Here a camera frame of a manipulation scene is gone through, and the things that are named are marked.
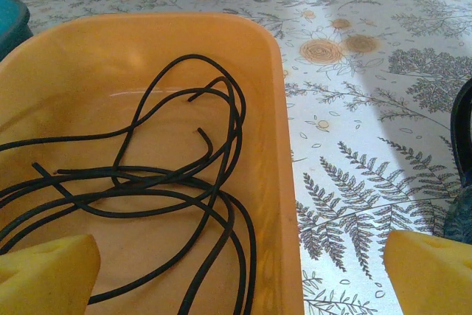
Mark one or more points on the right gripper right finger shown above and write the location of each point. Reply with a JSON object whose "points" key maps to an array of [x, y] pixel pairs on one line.
{"points": [[435, 274]]}

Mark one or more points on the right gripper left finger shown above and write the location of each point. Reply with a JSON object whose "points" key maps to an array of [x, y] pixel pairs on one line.
{"points": [[44, 278]]}

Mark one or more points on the orange plastic bin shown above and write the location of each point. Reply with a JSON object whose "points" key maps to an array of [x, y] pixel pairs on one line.
{"points": [[73, 71]]}

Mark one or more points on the teal plastic bin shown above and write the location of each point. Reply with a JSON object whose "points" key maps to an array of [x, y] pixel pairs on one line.
{"points": [[13, 23]]}

